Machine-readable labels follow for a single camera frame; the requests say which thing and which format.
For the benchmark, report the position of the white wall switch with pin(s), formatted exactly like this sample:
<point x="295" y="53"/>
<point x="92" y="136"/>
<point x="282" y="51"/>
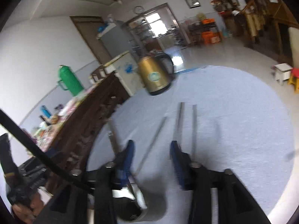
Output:
<point x="273" y="0"/>

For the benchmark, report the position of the white chest freezer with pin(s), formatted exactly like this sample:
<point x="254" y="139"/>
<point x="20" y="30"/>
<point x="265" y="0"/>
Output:
<point x="126" y="74"/>

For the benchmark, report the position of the person's left hand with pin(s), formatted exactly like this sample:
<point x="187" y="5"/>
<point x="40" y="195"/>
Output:
<point x="35" y="205"/>

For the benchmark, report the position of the beige sofa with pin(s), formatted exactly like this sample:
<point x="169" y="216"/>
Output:
<point x="294" y="49"/>

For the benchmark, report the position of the gold electric kettle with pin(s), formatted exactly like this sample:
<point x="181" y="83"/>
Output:
<point x="154" y="74"/>

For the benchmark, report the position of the glass display cabinet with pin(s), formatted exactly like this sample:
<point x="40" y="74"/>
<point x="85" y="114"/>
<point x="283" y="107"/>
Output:
<point x="140" y="32"/>

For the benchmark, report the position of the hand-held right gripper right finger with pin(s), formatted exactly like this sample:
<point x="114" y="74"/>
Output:
<point x="176" y="163"/>

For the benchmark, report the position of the orange flat box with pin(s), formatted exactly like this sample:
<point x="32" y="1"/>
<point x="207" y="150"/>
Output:
<point x="208" y="21"/>

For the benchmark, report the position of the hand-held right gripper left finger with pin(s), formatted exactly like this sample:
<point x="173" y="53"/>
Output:
<point x="127" y="163"/>

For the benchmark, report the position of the round wall clock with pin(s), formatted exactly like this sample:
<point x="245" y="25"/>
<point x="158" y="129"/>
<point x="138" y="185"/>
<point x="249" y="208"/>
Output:
<point x="139" y="9"/>

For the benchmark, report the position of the dark wooden dining table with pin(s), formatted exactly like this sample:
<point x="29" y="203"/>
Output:
<point x="196" y="30"/>

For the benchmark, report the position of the grey refrigerator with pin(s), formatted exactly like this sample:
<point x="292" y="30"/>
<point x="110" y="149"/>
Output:
<point x="114" y="42"/>

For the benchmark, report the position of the blue tablecloth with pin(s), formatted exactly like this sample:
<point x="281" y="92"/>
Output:
<point x="186" y="70"/>

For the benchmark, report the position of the red and yellow stool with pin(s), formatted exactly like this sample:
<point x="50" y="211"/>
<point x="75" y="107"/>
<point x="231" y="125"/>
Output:
<point x="294" y="77"/>

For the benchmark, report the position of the grey metal utensil holder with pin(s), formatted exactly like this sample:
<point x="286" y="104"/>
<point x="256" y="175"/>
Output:
<point x="151" y="210"/>

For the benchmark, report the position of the blue drink bottle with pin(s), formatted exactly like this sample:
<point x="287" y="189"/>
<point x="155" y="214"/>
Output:
<point x="46" y="111"/>

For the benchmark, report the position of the wooden chair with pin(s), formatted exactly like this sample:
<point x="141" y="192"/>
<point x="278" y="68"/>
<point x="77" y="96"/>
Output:
<point x="98" y="74"/>

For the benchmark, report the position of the carved wooden sideboard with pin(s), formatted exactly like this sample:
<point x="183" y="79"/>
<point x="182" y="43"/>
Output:
<point x="81" y="126"/>

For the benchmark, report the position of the brown wooden door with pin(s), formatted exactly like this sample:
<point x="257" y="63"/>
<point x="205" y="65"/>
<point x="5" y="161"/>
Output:
<point x="88" y="37"/>

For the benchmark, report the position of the small white stool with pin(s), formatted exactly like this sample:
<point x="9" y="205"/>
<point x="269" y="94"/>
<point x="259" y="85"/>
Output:
<point x="282" y="68"/>

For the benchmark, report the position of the orange cardboard box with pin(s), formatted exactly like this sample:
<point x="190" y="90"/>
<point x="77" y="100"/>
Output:
<point x="210" y="38"/>

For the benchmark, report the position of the large water jug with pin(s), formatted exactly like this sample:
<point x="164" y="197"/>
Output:
<point x="225" y="32"/>

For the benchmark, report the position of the green thermos flask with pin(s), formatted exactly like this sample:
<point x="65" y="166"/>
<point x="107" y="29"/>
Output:
<point x="70" y="79"/>

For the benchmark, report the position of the wooden stair railing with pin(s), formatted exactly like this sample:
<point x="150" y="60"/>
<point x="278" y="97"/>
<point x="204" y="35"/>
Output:
<point x="252" y="16"/>

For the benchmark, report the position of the framed wall picture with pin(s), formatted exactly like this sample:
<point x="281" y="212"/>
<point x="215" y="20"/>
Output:
<point x="192" y="1"/>

